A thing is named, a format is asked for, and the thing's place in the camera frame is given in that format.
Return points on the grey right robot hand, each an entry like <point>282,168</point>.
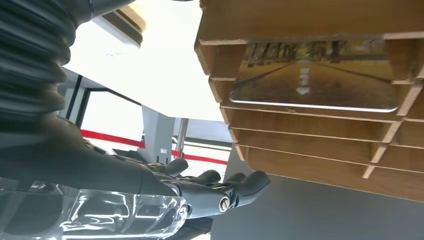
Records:
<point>99,165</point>

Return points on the clear plastic wrist cover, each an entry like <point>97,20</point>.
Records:
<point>99,215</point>

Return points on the red barrier belt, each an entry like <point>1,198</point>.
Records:
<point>109,138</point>

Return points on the chrome stanchion post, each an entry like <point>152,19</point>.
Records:
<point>181,136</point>

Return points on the brown wooden card holder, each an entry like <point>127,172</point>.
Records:
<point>298,20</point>

